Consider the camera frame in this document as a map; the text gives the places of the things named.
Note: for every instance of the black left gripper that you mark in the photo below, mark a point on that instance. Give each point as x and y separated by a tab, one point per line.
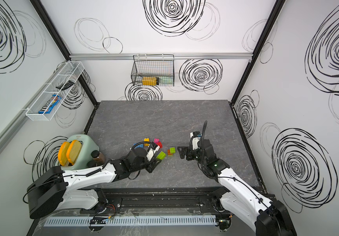
153	163

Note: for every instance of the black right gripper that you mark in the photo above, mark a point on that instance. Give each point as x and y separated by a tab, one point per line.
191	148

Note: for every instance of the lime green long lego brick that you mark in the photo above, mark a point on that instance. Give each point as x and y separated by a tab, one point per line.
161	156

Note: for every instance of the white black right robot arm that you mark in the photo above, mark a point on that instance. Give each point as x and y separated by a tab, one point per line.
264	216

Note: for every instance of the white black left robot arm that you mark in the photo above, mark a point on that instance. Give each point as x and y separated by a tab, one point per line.
67	189

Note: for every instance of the mint green toaster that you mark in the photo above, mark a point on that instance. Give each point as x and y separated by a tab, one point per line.
88	145

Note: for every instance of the green item in basket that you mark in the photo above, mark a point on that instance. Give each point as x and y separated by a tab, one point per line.
165	81

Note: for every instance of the yellow box in basket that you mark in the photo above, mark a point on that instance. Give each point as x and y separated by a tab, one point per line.
150	81

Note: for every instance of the yellow toast slice right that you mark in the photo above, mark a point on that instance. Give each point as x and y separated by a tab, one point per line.
74	151

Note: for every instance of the yellow toast slice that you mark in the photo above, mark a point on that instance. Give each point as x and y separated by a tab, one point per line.
62	153
74	151

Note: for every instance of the yellow toast slice left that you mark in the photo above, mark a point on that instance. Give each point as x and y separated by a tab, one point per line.
62	153

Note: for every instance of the black remote control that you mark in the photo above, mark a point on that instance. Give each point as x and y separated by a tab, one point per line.
65	85

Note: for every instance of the blue candy packet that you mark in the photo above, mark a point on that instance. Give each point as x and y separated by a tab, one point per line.
50	104

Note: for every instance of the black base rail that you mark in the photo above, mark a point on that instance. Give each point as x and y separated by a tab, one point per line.
195	200

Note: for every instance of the white slotted cable duct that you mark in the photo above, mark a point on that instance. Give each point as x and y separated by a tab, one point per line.
172	220

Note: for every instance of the black wire wall basket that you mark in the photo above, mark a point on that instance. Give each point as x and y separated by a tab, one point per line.
151	68

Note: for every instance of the aluminium wall rail back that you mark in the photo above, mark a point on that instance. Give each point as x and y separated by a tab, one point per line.
161	56

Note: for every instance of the aluminium wall rail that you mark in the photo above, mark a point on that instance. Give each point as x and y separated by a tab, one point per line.
20	118
161	56

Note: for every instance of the white wire shelf basket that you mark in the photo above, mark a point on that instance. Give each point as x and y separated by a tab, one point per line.
71	72

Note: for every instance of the black corner frame post right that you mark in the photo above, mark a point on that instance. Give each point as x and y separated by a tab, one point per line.
259	46

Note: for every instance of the black corner frame post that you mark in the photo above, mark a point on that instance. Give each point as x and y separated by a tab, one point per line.
42	13
259	46

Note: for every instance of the aluminium wall rail left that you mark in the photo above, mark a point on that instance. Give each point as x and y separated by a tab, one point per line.
20	118

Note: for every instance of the black corner frame post left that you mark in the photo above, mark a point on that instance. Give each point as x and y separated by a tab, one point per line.
42	13

